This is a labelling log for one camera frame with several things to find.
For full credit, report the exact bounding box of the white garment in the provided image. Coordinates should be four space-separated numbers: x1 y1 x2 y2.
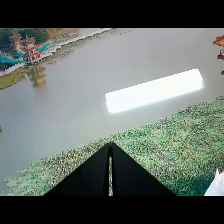
203 168 224 197

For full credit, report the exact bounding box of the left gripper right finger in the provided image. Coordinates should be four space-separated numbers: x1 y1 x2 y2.
110 142 177 197

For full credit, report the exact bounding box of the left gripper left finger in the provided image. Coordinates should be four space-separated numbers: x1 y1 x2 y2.
45 143 111 197

